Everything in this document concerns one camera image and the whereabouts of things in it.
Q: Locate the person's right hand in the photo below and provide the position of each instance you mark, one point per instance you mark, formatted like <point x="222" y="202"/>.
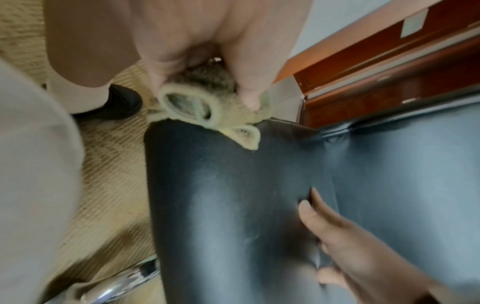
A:
<point x="360" y="255"/>

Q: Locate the white shorts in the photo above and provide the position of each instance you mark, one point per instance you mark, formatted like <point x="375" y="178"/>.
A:
<point x="34" y="196"/>

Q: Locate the white door notice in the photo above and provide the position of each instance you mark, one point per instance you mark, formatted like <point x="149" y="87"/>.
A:
<point x="414" y="22"/>

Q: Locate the green cleaning cloth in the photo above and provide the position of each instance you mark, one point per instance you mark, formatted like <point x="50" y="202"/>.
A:
<point x="202" y="101"/>

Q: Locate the black leather chair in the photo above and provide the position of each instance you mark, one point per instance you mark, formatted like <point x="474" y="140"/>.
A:
<point x="300" y="208"/>

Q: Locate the black shoe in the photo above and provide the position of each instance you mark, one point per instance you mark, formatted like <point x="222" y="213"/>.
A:
<point x="116" y="104"/>

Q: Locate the person's left hand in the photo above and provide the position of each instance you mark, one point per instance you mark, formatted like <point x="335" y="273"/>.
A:
<point x="217" y="32"/>

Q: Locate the person's left leg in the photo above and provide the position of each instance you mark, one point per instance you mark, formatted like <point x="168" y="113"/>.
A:
<point x="82" y="47"/>

